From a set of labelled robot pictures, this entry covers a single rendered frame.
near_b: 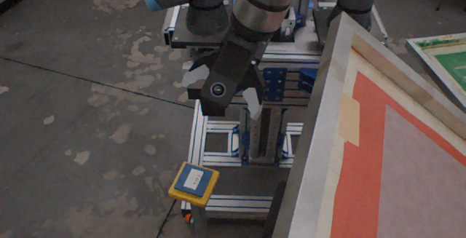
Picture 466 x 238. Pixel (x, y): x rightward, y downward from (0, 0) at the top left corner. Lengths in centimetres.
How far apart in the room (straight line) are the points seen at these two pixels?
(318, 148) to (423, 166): 32
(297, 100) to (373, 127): 74
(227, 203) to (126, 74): 155
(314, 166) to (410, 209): 25
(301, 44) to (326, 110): 79
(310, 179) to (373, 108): 30
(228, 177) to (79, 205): 93
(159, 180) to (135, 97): 79
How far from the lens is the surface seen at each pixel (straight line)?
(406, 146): 79
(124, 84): 299
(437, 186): 82
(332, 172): 59
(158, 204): 227
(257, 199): 199
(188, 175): 119
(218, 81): 51
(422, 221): 74
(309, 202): 49
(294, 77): 135
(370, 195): 65
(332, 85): 64
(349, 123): 68
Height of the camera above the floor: 198
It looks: 47 degrees down
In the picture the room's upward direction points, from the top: straight up
